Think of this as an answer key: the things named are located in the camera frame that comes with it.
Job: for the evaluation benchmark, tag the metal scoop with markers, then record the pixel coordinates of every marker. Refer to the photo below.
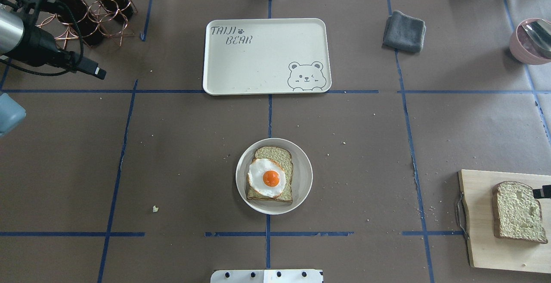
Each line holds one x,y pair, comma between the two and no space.
539,36

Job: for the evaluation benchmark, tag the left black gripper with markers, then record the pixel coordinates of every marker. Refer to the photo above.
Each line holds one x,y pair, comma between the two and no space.
38,44

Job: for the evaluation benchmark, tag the cream bear tray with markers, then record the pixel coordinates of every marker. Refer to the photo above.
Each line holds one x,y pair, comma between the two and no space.
266,56

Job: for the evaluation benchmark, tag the copper wire bottle rack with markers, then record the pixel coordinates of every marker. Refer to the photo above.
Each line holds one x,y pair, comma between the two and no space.
107,25

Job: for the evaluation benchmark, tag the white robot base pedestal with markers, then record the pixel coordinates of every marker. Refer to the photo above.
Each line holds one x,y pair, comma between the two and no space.
268,276

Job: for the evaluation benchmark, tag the white round plate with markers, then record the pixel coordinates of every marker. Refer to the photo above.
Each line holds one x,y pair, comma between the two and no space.
302,179

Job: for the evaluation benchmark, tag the pink bowl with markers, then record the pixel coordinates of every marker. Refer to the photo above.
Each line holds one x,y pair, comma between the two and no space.
521,46

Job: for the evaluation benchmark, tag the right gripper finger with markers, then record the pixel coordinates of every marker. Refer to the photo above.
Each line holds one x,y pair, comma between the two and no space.
542,193

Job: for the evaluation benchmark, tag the wooden cutting board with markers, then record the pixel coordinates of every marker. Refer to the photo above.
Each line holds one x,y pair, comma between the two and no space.
484,249

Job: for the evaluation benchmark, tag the bread slice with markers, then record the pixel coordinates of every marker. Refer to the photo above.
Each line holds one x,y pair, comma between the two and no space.
516,213
284,159

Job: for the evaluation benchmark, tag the dark green wine bottle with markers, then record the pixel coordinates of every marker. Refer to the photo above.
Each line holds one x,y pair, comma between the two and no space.
82,19

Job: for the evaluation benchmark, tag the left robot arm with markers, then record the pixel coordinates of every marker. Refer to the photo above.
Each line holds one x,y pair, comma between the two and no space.
44,70

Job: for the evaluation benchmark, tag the fried egg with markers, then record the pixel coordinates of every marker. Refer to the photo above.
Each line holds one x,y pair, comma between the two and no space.
266,177

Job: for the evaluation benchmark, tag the bread slice on plate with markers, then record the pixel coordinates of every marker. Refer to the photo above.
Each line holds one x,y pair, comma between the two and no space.
284,159

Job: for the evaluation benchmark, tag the grey folded cloth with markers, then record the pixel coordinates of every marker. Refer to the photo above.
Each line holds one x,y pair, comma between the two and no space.
403,32

